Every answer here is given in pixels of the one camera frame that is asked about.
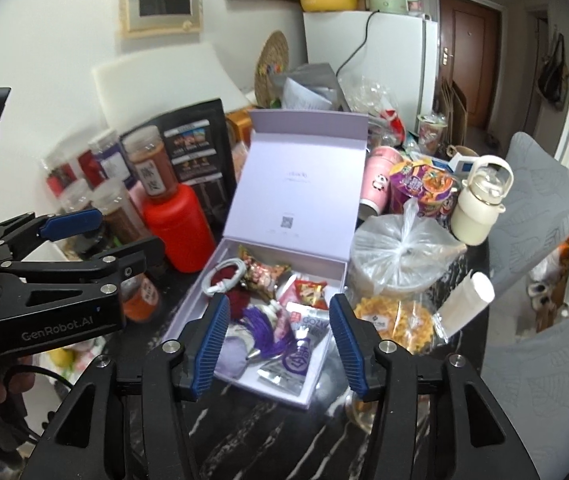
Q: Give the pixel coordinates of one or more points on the pink panda cup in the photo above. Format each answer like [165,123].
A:
[379,180]

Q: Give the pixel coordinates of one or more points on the brown door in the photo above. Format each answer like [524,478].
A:
[472,55]

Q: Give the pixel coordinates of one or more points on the black hanging handbag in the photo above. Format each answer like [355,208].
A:
[552,75]

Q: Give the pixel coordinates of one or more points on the orange lid noodle bowl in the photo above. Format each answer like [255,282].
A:
[442,190]

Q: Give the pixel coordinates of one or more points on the cluster of clear spice jars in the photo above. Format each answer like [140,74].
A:
[114,200]

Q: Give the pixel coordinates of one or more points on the lavender fabric sachet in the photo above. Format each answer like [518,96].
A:
[234,357]

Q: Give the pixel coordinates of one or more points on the tall instant noodle cup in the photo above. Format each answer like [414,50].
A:
[432,132]

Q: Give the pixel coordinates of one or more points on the grey paper bag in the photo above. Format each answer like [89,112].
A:
[309,85]

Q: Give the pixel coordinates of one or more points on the red plastic canister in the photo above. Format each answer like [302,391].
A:
[179,230]

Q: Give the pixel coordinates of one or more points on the round woven mat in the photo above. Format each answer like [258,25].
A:
[272,65]

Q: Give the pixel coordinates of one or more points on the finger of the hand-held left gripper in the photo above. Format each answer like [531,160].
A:
[129,260]
[74,223]

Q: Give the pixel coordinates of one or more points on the pale lilac gift box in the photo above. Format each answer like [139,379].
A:
[299,180]

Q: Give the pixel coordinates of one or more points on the dark red fuzzy scrunchie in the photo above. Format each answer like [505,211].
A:
[227,300]

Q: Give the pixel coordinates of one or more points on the plastic bag wrapped container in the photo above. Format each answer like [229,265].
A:
[404,260]

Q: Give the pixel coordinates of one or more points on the white foam board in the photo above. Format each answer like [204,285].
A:
[164,80]

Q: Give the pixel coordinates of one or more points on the white fridge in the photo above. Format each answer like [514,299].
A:
[399,50]

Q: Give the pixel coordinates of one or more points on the beige wall intercom panel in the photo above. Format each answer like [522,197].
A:
[162,7]

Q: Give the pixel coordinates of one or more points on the folded cardboard sheets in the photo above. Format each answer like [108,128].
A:
[454,110]

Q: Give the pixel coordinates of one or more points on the purple lid noodle bowl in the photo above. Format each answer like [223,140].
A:
[409,185]

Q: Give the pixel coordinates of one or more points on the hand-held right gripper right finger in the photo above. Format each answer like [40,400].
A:
[349,345]

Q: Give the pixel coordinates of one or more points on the white cylindrical bottle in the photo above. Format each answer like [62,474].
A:
[464,305]

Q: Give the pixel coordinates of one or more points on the clear crumpled plastic bag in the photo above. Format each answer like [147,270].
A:
[374,92]

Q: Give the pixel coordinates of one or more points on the red brown snack packet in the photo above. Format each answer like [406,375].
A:
[264,270]

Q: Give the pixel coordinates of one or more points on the small red gold packet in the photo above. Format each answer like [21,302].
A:
[311,294]

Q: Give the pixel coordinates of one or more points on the grey covered chair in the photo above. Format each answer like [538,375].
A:
[534,200]
[554,390]

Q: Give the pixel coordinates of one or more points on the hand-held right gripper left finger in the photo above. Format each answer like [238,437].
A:
[209,345]

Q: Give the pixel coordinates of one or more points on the silver foil packet purple print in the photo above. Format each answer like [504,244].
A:
[294,367]

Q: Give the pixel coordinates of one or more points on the clear packet of yellow snacks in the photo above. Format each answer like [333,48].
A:
[394,322]

